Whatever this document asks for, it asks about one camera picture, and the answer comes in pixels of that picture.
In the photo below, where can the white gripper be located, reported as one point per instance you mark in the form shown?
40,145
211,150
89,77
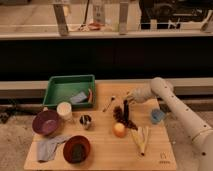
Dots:
138,95

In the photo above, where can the dark bristle brush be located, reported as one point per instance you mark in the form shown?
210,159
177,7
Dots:
119,117

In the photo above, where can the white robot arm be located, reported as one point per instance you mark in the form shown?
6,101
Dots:
199,131

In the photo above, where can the orange fruit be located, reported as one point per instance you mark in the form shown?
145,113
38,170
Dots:
119,130

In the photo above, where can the blue cup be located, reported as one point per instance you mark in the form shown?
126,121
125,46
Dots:
157,115

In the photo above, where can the yellow corn cob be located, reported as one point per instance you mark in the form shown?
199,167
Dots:
140,137

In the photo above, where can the red carrot in tray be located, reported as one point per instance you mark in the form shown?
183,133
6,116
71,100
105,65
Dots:
90,97

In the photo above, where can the metal cup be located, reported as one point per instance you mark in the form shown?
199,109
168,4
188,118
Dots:
85,121

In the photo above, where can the blue sponge in tray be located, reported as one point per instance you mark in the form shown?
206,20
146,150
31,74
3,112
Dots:
80,97

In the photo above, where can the green plastic tray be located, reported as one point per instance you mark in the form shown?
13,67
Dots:
62,88

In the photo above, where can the white cup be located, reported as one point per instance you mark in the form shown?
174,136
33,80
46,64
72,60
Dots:
64,109

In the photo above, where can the red brown bowl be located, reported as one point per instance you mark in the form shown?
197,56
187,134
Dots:
78,139

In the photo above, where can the dark sponge in bowl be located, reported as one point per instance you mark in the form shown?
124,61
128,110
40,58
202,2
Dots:
78,153

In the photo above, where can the purple bowl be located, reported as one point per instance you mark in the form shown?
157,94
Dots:
46,122

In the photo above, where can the grey blue cloth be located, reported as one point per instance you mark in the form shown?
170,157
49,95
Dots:
46,149

